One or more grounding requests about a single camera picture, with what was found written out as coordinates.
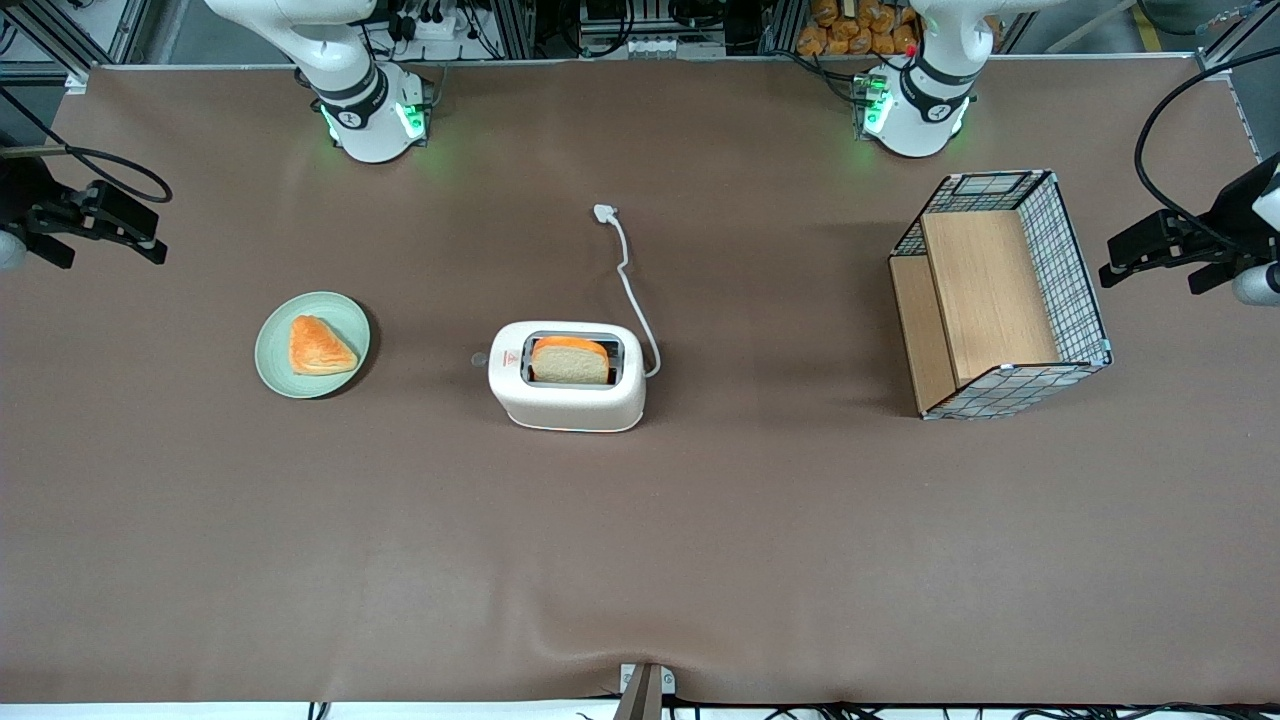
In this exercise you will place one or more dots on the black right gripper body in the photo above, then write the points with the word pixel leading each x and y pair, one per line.
pixel 22 196

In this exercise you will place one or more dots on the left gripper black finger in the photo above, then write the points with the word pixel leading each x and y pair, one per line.
pixel 1140 240
pixel 1115 273

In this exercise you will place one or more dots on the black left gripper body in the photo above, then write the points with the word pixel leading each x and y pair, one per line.
pixel 1232 214

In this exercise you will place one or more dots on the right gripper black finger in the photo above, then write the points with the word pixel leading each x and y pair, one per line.
pixel 125 212
pixel 135 245

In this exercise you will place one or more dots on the white toaster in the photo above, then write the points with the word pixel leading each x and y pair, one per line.
pixel 565 405

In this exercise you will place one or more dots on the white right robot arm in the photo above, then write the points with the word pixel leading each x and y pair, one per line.
pixel 360 95

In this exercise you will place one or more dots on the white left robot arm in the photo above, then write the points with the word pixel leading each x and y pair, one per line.
pixel 925 100

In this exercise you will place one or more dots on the wooden step shelf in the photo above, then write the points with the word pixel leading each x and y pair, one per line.
pixel 985 290

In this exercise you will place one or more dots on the pale green plate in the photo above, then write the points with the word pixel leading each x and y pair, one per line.
pixel 275 350

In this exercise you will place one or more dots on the triangular orange pastry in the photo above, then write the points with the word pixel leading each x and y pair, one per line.
pixel 318 347

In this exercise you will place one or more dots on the pile of orange bread rolls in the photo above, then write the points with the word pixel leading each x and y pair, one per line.
pixel 850 28

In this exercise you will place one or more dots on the white power strip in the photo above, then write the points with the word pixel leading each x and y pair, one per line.
pixel 432 22

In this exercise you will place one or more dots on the toast slice with orange crust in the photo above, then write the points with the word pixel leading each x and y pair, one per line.
pixel 570 365

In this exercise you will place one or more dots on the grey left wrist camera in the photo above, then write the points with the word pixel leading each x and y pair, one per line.
pixel 1255 285

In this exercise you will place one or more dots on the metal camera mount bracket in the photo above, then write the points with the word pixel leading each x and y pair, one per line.
pixel 645 690

